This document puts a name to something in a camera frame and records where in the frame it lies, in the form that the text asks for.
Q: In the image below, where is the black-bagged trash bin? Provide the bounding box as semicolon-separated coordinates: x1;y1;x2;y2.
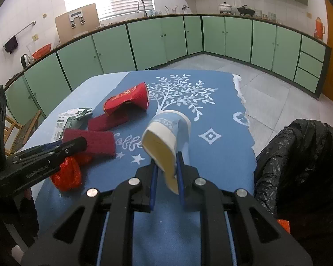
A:
254;119;333;244

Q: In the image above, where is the metal kettle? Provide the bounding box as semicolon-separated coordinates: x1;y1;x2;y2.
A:
21;53;35;70

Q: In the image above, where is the red paper cup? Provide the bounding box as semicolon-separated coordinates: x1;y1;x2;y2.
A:
103;82;150;117

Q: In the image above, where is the dark towel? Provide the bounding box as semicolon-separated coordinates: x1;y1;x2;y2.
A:
4;35;19;54

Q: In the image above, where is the black wok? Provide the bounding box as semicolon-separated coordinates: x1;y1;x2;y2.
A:
237;5;256;16

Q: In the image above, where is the metal towel rail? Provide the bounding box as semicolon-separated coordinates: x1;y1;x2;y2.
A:
3;21;36;47

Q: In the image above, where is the metal faucet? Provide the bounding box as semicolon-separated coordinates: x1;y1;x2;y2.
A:
137;0;148;17

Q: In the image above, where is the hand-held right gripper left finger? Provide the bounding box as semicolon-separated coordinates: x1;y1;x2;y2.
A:
21;162;160;266

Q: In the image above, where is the wooden chair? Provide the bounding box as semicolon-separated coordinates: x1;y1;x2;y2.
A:
4;110;42;156

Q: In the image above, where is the white green snack wrapper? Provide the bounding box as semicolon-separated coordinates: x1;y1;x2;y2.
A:
51;108;93;142

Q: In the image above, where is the group of glass jars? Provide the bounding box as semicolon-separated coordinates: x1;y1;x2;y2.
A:
255;10;278;21

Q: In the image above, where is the red plastic basin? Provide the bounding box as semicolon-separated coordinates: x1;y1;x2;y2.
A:
32;43;52;60

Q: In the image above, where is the white cooking pot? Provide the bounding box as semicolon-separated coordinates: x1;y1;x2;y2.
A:
218;2;234;14

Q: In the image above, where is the shiny red plastic wrapper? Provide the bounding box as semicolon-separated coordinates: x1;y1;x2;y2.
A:
50;154;93;192

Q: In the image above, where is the orange foam fruit net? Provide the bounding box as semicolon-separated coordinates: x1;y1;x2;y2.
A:
277;219;290;235

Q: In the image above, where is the red thermos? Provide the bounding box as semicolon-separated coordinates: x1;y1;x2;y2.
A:
314;17;326;40

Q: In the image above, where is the blue white paper cup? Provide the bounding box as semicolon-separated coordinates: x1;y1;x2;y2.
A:
141;110;191;196

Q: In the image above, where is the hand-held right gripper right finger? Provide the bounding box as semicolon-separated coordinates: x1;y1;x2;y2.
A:
176;151;313;266

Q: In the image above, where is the brown cardboard box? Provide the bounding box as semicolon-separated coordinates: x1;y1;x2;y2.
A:
55;3;100;43

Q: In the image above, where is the dark red scouring pad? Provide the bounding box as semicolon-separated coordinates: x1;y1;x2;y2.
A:
88;110;129;132
62;129;117;158

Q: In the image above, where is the light blue tablecloth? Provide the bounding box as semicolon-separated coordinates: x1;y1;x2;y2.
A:
22;72;131;156

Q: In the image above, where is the green base cabinet unit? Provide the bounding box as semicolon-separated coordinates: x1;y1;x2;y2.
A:
4;13;332;122

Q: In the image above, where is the blue tree-print table mat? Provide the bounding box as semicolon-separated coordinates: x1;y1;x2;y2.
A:
36;70;257;266

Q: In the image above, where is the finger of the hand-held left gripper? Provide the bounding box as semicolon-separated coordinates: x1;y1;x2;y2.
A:
6;137;88;169
22;141;64;153

